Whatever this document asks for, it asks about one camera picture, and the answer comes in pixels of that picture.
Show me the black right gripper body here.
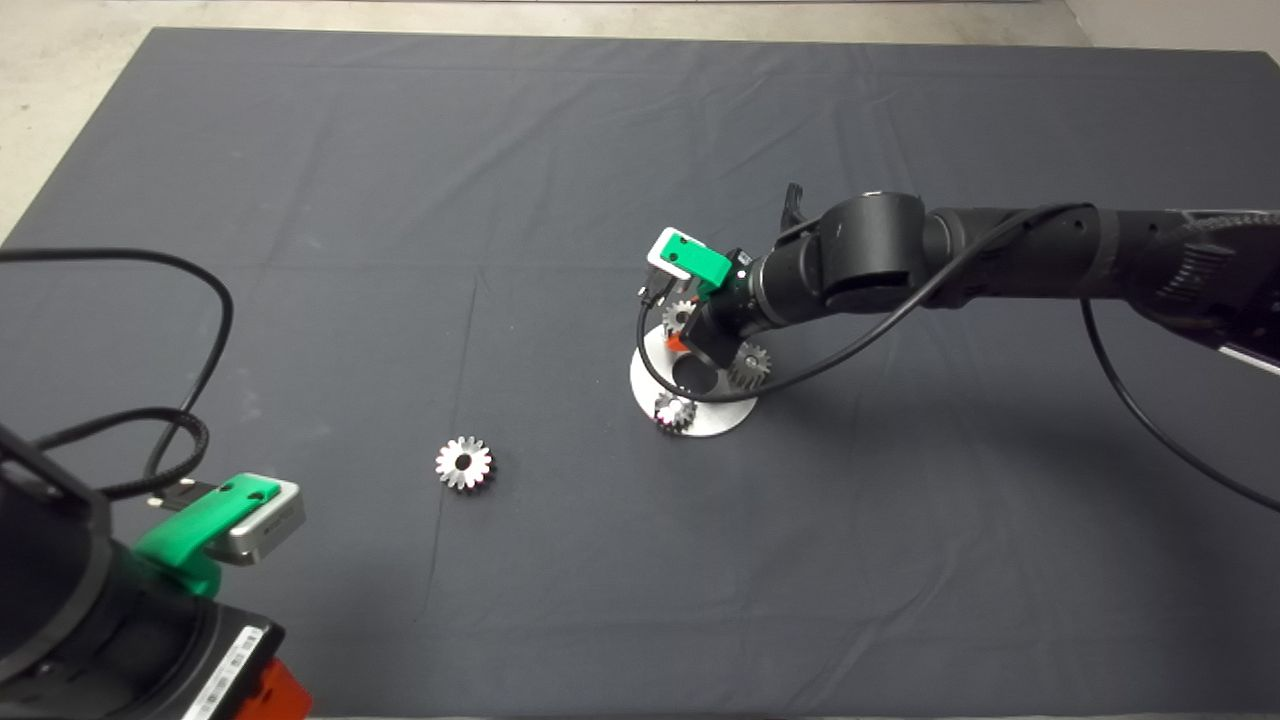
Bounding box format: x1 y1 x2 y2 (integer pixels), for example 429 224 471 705
685 285 768 371

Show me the large steel gear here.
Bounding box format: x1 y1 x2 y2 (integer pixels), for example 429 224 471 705
434 436 496 493

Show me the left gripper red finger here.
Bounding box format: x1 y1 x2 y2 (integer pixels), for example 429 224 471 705
240 658 313 720

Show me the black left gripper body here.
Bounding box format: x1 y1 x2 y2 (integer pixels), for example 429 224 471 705
95 592 287 720

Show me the dark grey table cloth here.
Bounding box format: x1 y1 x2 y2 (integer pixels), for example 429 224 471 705
0 28 1280 719

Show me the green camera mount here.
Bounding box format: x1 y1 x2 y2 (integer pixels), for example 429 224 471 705
133 475 281 599
657 230 733 299

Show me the silver camera box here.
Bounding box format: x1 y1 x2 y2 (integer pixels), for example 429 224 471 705
646 228 691 281
222 475 306 566

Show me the round metal plate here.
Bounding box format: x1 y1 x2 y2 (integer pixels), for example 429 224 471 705
630 325 759 438

